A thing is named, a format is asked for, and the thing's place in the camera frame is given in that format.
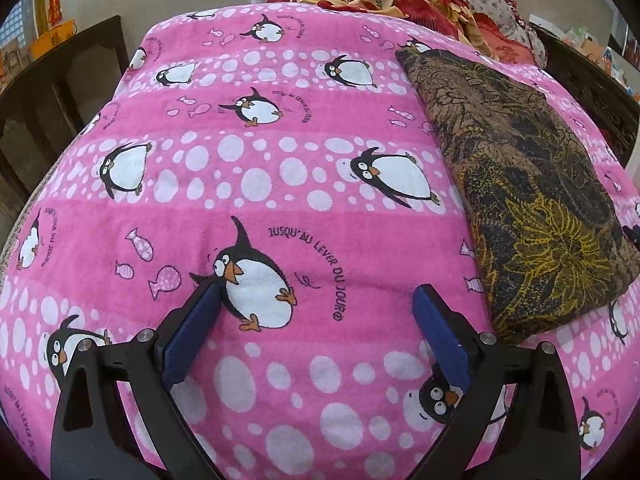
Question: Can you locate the dark wooden cabinet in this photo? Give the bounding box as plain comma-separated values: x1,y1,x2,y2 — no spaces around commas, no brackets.
530,20,640,166
0,15,131,211

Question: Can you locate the window with blinds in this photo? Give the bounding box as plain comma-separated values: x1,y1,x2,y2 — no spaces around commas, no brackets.
0,0,51,48

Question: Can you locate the brown floral patterned cloth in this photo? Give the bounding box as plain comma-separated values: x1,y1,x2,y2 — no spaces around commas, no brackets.
395,47,640,346

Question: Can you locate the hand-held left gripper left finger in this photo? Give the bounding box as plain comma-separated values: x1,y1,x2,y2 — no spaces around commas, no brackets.
50,282,226,480

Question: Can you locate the pink penguin print blanket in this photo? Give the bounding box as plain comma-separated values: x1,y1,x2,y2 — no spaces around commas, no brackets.
0,4,640,480

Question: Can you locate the orange plastic basket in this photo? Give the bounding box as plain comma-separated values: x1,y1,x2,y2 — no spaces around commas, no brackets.
27,20,76,58

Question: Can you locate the pile of small packages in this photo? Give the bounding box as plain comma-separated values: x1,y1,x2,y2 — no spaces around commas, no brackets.
562,25,640,101

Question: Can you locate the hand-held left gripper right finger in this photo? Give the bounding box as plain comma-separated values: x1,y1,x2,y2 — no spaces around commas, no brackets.
411,284,583,480

